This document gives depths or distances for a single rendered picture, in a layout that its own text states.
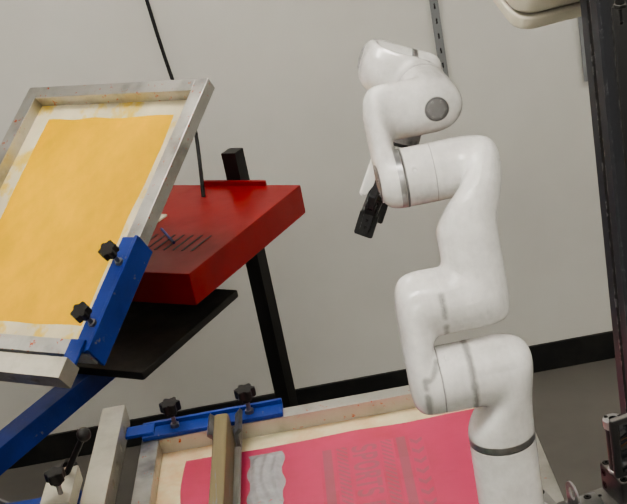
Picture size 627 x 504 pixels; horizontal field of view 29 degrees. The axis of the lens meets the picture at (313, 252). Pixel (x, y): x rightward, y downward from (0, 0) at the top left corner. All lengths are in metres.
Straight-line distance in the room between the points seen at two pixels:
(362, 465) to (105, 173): 1.07
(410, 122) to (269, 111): 2.36
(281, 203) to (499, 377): 1.83
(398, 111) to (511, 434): 0.48
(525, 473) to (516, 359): 0.18
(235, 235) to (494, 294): 1.65
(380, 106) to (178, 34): 2.34
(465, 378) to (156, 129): 1.55
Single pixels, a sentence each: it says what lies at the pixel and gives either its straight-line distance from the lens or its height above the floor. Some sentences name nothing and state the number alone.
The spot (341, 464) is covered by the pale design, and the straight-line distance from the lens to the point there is 2.38.
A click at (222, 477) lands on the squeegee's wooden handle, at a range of 2.23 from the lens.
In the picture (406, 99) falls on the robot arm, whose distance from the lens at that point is 1.73.
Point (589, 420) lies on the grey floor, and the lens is 4.23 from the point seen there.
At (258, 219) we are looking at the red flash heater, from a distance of 3.29.
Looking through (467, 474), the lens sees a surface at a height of 0.95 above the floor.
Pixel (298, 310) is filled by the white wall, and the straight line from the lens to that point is 4.33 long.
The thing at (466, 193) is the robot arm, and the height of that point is 1.65.
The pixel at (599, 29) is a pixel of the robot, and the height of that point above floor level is 1.85.
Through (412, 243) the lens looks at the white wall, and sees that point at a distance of 4.26.
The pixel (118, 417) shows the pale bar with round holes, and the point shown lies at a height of 1.04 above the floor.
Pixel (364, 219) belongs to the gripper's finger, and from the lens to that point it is 1.95.
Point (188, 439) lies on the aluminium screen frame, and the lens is 2.54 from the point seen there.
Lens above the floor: 2.22
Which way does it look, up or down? 22 degrees down
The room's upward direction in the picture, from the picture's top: 11 degrees counter-clockwise
